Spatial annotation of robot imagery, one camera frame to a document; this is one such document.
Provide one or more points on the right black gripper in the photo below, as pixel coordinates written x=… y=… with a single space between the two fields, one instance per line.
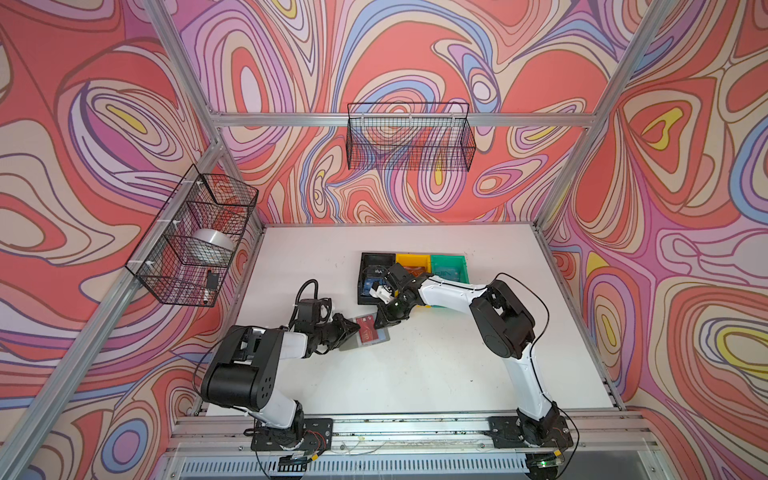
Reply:
x=387 y=320

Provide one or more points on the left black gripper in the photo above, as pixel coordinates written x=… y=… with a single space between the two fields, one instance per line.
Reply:
x=340 y=329

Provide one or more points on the grey card holder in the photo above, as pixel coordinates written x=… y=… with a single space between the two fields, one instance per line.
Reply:
x=354 y=343

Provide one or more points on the red card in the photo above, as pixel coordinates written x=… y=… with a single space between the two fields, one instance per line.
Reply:
x=368 y=333

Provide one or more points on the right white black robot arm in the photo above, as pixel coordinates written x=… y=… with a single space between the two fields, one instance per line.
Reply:
x=505 y=325

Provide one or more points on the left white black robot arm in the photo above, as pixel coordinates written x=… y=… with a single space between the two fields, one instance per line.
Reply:
x=243 y=372

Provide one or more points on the black plastic bin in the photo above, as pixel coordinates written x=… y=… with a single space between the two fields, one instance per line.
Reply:
x=373 y=269

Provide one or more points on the yellow plastic bin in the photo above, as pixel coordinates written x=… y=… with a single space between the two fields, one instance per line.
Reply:
x=411 y=270

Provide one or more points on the green plastic bin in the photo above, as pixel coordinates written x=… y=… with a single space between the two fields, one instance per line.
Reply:
x=450 y=267

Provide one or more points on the small black device in basket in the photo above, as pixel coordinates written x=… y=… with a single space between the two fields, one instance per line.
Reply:
x=212 y=281

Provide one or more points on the silver tape roll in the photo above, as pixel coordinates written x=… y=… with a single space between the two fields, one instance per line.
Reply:
x=211 y=247

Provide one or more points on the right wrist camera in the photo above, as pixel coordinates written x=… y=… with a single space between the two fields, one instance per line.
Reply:
x=382 y=292

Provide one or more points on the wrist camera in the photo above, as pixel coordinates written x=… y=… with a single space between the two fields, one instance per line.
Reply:
x=311 y=311
x=382 y=292

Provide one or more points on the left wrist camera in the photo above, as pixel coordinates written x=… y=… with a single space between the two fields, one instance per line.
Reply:
x=311 y=311

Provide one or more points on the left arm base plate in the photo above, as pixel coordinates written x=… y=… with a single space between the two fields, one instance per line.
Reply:
x=308 y=436

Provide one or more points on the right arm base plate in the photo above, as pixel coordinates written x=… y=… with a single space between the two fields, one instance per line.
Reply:
x=523 y=432

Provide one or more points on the black wire basket left wall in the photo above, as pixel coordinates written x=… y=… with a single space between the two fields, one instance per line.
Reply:
x=161 y=262

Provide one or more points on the black wire basket wall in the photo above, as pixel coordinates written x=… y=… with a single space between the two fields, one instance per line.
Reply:
x=161 y=262
x=409 y=136

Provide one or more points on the black wire basket back wall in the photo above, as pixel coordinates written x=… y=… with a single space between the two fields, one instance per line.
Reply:
x=409 y=136

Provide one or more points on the aluminium front rail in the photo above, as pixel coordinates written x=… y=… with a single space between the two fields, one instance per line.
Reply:
x=591 y=430

